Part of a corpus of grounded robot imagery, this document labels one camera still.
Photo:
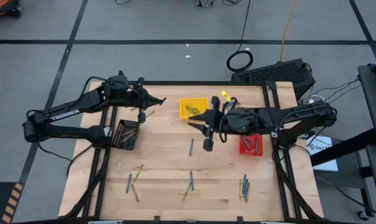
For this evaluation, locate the orange object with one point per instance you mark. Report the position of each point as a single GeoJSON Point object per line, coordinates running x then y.
{"type": "Point", "coordinates": [1, 6]}

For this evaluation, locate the yellow-green crayon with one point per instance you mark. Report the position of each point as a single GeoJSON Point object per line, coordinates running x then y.
{"type": "Point", "coordinates": [138, 173]}
{"type": "Point", "coordinates": [195, 112]}
{"type": "Point", "coordinates": [185, 192]}

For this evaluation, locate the grey cart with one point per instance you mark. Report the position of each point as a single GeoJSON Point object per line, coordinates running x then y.
{"type": "Point", "coordinates": [374, 102]}

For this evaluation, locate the black metal beam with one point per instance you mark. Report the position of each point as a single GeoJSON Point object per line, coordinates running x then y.
{"type": "Point", "coordinates": [343, 149]}

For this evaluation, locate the yellow plastic basket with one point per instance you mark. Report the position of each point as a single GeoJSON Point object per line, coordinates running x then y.
{"type": "Point", "coordinates": [185, 104]}

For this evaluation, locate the white paper sign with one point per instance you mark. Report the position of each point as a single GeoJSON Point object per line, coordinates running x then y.
{"type": "Point", "coordinates": [319, 145]}

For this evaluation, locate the red plastic basket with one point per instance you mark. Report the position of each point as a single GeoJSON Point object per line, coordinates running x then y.
{"type": "Point", "coordinates": [259, 149]}

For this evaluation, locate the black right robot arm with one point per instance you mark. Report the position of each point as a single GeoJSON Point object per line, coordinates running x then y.
{"type": "Point", "coordinates": [294, 116]}

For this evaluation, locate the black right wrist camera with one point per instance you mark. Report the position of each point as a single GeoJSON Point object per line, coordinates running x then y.
{"type": "Point", "coordinates": [208, 145]}

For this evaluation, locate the black metal table frame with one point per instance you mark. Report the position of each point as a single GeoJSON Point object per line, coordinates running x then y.
{"type": "Point", "coordinates": [191, 83]}

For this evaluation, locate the black perforated computer tower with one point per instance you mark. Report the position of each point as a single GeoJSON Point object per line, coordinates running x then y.
{"type": "Point", "coordinates": [275, 73]}

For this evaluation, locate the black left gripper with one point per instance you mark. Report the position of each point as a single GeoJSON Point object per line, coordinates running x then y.
{"type": "Point", "coordinates": [139, 96]}

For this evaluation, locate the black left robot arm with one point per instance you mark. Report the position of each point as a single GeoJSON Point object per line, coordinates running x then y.
{"type": "Point", "coordinates": [66, 113]}

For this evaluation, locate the black orange striped floor mat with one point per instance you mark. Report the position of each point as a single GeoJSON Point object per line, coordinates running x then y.
{"type": "Point", "coordinates": [1, 202]}

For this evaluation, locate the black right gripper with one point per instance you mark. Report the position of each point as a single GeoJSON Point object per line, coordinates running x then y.
{"type": "Point", "coordinates": [237, 121]}

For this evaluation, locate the black plastic basket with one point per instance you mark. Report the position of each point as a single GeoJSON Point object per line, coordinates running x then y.
{"type": "Point", "coordinates": [125, 146]}

